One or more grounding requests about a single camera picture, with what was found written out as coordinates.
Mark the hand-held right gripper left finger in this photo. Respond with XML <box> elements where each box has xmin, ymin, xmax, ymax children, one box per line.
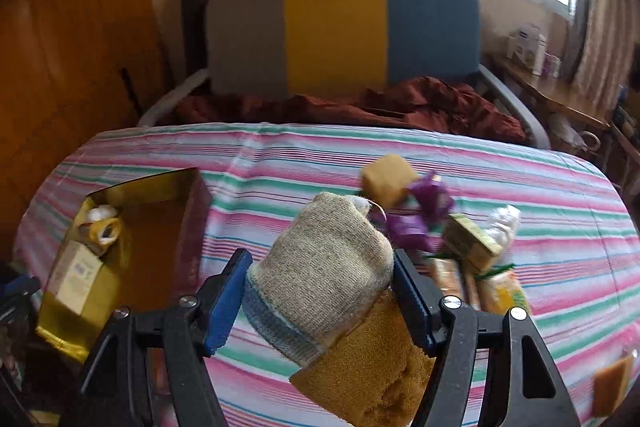
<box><xmin>60</xmin><ymin>248</ymin><xmax>255</xmax><ymax>427</ymax></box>

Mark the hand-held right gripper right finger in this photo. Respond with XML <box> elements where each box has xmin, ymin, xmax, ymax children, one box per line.
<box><xmin>392</xmin><ymin>248</ymin><xmax>581</xmax><ymax>427</ymax></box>

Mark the purple snack packet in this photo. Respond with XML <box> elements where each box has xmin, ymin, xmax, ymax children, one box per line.
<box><xmin>407</xmin><ymin>172</ymin><xmax>453</xmax><ymax>228</ymax></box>
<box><xmin>385</xmin><ymin>212</ymin><xmax>433</xmax><ymax>253</ymax></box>

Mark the beige knit glove blue cuff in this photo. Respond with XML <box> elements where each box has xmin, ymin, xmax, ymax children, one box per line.
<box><xmin>243</xmin><ymin>193</ymin><xmax>396</xmax><ymax>365</ymax></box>

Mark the maroon box gold interior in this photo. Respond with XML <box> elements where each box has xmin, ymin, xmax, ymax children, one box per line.
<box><xmin>35</xmin><ymin>167</ymin><xmax>213</xmax><ymax>363</ymax></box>

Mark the yellow sponge block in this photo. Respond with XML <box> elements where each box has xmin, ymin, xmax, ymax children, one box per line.
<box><xmin>361</xmin><ymin>155</ymin><xmax>421</xmax><ymax>210</ymax></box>

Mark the green and gold carton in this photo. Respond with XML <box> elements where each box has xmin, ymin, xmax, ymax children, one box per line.
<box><xmin>442</xmin><ymin>213</ymin><xmax>503</xmax><ymax>270</ymax></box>

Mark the yellow green cracker packet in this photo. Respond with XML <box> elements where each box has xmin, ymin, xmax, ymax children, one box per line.
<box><xmin>475</xmin><ymin>269</ymin><xmax>531</xmax><ymax>313</ymax></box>

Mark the clear plastic bag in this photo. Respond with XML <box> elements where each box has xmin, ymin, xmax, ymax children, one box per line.
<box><xmin>487</xmin><ymin>205</ymin><xmax>521</xmax><ymax>258</ymax></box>

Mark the yellow tape roll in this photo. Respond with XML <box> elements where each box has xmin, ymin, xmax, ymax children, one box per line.
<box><xmin>80</xmin><ymin>217</ymin><xmax>123</xmax><ymax>253</ymax></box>

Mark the striped bed sheet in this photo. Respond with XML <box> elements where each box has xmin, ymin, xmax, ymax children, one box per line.
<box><xmin>12</xmin><ymin>122</ymin><xmax>640</xmax><ymax>427</ymax></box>

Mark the small cream carton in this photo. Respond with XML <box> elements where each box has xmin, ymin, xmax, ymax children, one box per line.
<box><xmin>47</xmin><ymin>239</ymin><xmax>103</xmax><ymax>313</ymax></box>

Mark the brown blanket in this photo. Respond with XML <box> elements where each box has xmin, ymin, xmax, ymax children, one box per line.
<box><xmin>175</xmin><ymin>76</ymin><xmax>531</xmax><ymax>142</ymax></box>

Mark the orange sponge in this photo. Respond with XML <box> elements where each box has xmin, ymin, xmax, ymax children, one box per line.
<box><xmin>592</xmin><ymin>354</ymin><xmax>635</xmax><ymax>418</ymax></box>

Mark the wooden side desk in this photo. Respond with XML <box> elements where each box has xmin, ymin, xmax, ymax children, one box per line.
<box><xmin>487</xmin><ymin>52</ymin><xmax>640</xmax><ymax>188</ymax></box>

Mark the white carton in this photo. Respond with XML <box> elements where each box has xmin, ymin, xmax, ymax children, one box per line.
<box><xmin>507</xmin><ymin>24</ymin><xmax>547</xmax><ymax>64</ymax></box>

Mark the grey yellow blue headboard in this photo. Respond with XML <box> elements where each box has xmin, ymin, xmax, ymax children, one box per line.
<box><xmin>207</xmin><ymin>0</ymin><xmax>481</xmax><ymax>98</ymax></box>

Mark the wooden wardrobe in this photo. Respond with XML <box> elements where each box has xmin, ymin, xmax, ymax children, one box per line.
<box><xmin>0</xmin><ymin>0</ymin><xmax>166</xmax><ymax>258</ymax></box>

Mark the striped curtain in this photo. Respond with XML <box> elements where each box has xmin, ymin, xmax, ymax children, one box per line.
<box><xmin>565</xmin><ymin>0</ymin><xmax>640</xmax><ymax>118</ymax></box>

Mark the white bed rail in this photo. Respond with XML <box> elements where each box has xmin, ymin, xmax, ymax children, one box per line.
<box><xmin>137</xmin><ymin>69</ymin><xmax>208</xmax><ymax>128</ymax></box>

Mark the grey bed rail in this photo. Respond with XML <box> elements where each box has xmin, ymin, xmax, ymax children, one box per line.
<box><xmin>477</xmin><ymin>66</ymin><xmax>551</xmax><ymax>150</ymax></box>

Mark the black frame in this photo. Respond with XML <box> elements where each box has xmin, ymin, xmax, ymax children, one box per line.
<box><xmin>181</xmin><ymin>0</ymin><xmax>216</xmax><ymax>78</ymax></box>

